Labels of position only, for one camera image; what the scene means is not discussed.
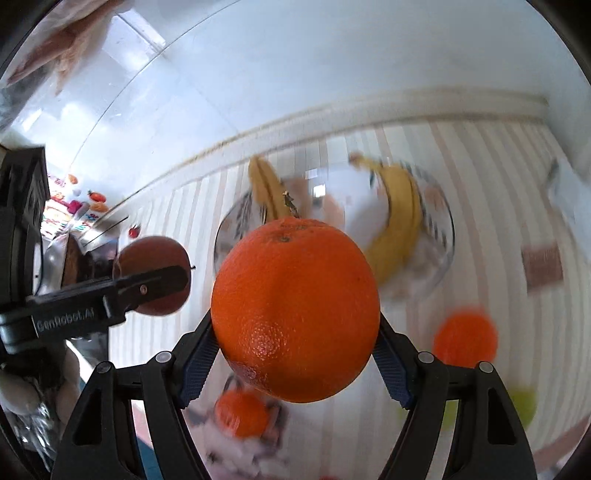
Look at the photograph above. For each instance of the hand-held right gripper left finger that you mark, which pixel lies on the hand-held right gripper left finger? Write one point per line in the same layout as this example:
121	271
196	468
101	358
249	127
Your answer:
198	369

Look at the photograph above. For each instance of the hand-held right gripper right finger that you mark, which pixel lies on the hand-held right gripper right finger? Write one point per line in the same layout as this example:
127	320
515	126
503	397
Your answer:
392	374

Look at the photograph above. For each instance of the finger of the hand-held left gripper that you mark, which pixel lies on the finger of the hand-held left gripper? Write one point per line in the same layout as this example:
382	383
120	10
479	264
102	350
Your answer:
152	288

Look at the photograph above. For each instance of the red apple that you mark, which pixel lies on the red apple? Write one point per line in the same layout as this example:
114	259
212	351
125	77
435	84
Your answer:
152	254

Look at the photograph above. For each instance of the large orange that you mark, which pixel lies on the large orange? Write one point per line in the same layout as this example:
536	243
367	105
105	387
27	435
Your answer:
295	309

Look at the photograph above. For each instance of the small orange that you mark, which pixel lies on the small orange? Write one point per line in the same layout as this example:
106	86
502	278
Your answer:
242	413
465	340

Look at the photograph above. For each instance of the colourful fridge magnets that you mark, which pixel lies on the colourful fridge magnets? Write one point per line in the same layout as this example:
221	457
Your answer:
78	203

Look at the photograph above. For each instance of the green fruit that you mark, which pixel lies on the green fruit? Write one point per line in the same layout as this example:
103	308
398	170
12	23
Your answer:
524	406

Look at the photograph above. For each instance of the yellow banana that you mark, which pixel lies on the yellow banana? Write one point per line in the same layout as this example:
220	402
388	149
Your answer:
268	189
398	230

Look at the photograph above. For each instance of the clear glass bowl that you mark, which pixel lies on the clear glass bowl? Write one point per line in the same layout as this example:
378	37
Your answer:
341	203

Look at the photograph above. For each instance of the brown card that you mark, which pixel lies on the brown card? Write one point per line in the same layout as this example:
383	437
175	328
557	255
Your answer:
542	268

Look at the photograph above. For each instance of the striped tablecloth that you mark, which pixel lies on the striped tablecloth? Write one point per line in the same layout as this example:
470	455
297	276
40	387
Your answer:
485	184

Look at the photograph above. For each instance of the white paper sheet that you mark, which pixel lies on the white paper sheet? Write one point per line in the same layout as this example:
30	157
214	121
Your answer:
565	194

